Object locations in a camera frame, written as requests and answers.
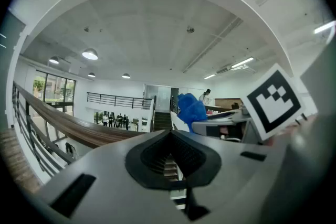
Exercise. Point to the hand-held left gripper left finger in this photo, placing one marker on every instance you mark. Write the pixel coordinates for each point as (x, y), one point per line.
(105, 191)

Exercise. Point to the blue cloth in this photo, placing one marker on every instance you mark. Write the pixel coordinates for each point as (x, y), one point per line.
(191, 110)

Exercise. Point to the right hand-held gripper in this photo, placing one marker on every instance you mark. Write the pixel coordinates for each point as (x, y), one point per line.
(273, 102)

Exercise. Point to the ceiling air conditioner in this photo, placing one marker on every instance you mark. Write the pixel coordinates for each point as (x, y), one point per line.
(223, 69)

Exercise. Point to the ceiling smoke detector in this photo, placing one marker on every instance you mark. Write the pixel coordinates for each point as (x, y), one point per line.
(86, 29)
(190, 30)

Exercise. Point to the ceiling tube light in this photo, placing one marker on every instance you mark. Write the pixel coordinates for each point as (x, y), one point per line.
(210, 76)
(242, 62)
(325, 27)

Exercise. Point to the dark wooden staircase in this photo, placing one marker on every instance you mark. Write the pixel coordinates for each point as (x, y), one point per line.
(162, 120)

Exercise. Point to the wooden railing with black bars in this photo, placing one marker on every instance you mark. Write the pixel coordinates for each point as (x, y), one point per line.
(78, 128)

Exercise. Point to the black railing with wooden handrail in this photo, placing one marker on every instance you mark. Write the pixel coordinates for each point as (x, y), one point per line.
(174, 105)

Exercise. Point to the dome ceiling lamp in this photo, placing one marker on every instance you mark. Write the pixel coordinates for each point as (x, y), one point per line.
(126, 76)
(91, 75)
(54, 60)
(90, 54)

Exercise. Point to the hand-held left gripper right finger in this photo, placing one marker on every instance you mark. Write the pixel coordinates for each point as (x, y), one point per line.
(236, 178)

